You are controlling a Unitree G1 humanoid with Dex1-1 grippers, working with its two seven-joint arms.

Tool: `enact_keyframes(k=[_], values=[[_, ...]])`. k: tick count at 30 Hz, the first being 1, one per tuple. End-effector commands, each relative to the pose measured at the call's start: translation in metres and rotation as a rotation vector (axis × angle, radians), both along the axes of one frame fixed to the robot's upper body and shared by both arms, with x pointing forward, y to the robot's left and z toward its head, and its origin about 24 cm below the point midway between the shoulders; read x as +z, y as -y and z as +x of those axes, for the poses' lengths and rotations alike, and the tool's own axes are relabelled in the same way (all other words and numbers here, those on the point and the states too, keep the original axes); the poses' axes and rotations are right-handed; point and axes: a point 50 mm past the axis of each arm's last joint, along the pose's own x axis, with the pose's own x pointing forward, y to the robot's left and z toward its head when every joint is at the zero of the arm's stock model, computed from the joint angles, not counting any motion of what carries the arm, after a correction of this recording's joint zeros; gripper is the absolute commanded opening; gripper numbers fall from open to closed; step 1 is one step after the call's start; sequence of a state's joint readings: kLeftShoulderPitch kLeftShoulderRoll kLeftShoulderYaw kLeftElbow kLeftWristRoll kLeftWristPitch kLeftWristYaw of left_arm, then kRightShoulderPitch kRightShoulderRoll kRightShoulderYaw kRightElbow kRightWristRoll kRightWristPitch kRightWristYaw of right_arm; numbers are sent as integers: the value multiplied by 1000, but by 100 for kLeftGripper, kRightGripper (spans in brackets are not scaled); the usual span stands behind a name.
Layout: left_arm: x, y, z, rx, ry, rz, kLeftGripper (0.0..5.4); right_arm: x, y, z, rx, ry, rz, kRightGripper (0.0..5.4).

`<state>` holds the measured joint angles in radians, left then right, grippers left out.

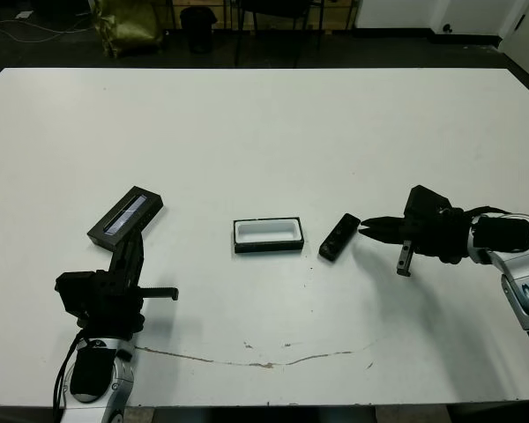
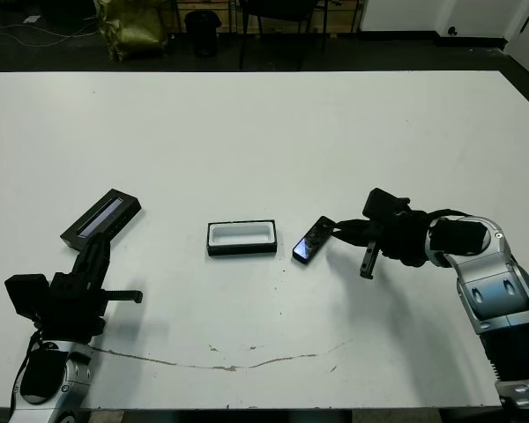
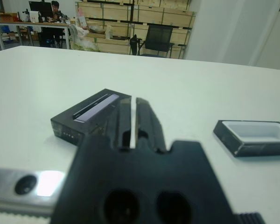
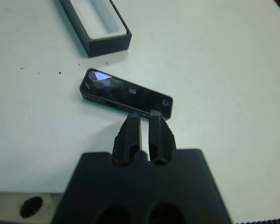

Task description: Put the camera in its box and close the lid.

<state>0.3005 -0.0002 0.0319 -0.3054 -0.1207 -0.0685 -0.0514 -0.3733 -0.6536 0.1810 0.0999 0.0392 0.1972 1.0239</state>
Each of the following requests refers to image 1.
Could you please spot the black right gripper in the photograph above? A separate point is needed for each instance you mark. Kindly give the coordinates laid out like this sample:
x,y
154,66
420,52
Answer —
x,y
441,238

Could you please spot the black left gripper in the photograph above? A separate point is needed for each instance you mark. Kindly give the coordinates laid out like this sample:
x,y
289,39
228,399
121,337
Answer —
x,y
114,304

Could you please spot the black box lid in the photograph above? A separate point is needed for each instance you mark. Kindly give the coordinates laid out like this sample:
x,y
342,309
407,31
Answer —
x,y
145,211

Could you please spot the black slim camera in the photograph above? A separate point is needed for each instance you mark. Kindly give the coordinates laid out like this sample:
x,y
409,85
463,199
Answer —
x,y
338,238

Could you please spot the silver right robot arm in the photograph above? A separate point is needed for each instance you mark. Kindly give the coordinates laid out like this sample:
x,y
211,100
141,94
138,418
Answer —
x,y
518,260

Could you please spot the black box base white insert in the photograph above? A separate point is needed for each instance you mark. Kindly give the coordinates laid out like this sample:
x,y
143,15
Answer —
x,y
269,247

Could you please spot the black door stop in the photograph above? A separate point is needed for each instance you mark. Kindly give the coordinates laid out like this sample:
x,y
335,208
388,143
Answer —
x,y
447,27

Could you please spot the yellowish plastic sack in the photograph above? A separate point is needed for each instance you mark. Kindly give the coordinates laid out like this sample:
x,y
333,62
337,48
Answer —
x,y
128,26

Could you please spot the black waste bin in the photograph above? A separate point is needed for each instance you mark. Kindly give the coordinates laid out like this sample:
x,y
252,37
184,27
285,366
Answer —
x,y
198,26

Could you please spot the black mesh office chair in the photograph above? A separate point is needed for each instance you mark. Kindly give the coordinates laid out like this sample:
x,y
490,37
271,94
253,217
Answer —
x,y
282,6

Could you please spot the white paper on floor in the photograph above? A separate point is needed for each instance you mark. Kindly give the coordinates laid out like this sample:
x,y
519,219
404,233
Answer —
x,y
25,14

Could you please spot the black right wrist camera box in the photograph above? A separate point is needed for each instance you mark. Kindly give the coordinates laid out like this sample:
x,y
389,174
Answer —
x,y
425,200

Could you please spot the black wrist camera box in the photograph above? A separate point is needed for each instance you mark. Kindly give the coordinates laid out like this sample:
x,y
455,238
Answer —
x,y
74,291
425,200

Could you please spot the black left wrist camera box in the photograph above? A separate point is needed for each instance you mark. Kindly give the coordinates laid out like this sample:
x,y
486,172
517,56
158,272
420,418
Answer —
x,y
74,291

